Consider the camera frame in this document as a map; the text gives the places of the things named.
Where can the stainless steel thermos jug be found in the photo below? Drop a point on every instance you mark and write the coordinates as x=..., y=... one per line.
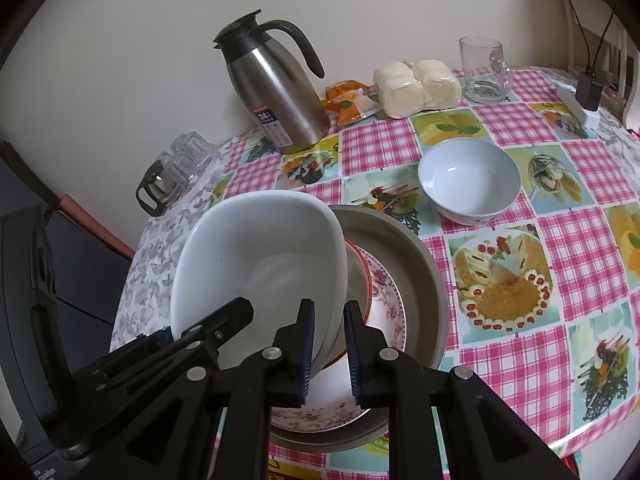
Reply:
x=270, y=85

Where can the pink plaid tablecloth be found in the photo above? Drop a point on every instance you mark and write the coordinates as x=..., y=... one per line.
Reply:
x=575, y=250

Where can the grey floral tablecloth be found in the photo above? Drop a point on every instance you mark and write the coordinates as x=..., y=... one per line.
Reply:
x=150, y=270

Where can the strawberry print bowl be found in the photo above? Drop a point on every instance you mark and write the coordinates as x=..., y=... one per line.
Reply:
x=356, y=285

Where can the light blue bowl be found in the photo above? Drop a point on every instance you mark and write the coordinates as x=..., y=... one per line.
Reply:
x=465, y=175

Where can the bag of steamed buns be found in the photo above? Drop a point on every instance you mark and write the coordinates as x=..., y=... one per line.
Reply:
x=415, y=87

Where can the white power strip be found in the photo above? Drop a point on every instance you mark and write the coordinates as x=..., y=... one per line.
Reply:
x=575, y=110

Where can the square white plate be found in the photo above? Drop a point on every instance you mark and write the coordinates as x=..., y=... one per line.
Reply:
x=260, y=240

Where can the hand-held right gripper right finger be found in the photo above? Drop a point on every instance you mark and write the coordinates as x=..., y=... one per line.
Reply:
x=351, y=355

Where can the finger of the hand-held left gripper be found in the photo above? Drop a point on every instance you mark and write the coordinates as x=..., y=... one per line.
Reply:
x=220, y=320

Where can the brown wooden strip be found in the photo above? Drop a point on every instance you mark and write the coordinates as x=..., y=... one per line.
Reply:
x=95, y=225

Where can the clear glass mug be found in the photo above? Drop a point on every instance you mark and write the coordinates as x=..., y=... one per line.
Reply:
x=480, y=70

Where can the round floral rim plate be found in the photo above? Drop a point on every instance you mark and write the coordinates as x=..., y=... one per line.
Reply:
x=385, y=300

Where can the small clear glass cup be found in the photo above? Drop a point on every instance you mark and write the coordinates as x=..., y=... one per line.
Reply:
x=192, y=167
x=195, y=145

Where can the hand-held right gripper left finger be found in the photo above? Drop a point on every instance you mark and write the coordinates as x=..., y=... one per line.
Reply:
x=306, y=350

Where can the black charger adapter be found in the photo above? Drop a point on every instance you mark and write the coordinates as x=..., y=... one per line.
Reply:
x=588, y=91

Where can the orange snack packet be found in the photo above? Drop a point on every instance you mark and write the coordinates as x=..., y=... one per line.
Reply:
x=350, y=102

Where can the stainless steel basin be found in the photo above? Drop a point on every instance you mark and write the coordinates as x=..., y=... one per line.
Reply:
x=415, y=280

